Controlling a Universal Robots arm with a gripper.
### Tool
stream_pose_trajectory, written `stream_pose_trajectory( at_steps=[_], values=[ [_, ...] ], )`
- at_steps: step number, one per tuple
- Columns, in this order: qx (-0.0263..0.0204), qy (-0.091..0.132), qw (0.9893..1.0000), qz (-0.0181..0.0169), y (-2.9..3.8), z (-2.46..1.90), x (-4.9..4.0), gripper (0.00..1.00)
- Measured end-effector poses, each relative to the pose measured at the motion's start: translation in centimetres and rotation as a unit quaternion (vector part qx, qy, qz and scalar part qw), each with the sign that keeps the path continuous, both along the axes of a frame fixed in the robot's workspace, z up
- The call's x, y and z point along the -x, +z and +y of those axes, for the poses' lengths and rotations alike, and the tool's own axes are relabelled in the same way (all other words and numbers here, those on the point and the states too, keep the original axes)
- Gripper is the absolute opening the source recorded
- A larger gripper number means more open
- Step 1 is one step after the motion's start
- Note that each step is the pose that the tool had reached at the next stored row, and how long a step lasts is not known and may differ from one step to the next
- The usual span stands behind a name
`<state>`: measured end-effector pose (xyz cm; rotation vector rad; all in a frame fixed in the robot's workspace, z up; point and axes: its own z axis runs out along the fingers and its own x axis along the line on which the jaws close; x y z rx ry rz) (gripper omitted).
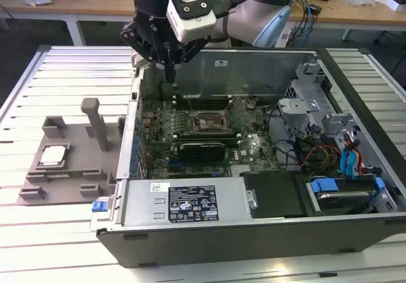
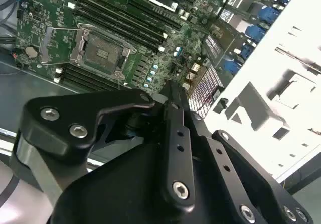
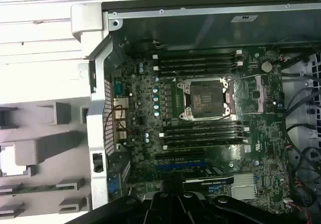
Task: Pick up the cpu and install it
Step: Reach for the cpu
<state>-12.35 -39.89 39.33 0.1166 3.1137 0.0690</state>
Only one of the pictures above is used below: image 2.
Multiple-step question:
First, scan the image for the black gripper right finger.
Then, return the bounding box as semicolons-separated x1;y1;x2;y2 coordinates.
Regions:
179;85;314;224

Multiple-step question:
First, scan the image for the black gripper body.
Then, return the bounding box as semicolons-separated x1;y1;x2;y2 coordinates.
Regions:
51;113;239;224

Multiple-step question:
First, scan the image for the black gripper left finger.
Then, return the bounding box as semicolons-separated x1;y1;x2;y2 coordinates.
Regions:
9;80;197;211

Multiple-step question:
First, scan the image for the metal socket cover frame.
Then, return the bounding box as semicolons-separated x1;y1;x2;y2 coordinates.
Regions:
41;26;89;66

